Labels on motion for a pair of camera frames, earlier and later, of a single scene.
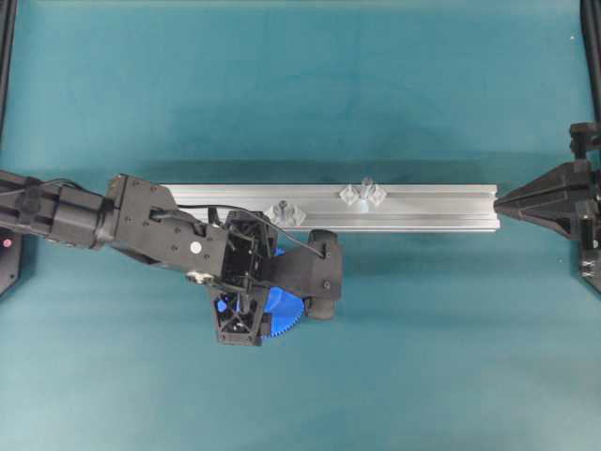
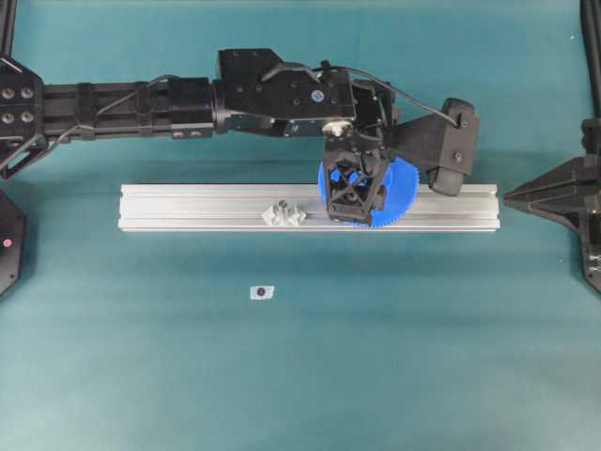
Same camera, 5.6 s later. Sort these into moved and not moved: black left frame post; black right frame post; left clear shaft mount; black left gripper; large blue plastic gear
Moved: large blue plastic gear; black left gripper
Not moved: black left frame post; black right frame post; left clear shaft mount
